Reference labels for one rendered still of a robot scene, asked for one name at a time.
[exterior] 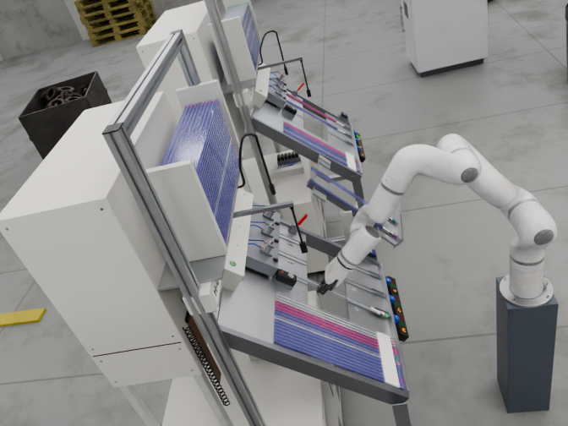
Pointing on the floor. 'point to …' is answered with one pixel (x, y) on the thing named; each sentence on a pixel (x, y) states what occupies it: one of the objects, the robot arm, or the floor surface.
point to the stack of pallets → (115, 19)
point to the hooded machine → (445, 34)
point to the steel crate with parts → (61, 109)
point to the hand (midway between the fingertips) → (323, 287)
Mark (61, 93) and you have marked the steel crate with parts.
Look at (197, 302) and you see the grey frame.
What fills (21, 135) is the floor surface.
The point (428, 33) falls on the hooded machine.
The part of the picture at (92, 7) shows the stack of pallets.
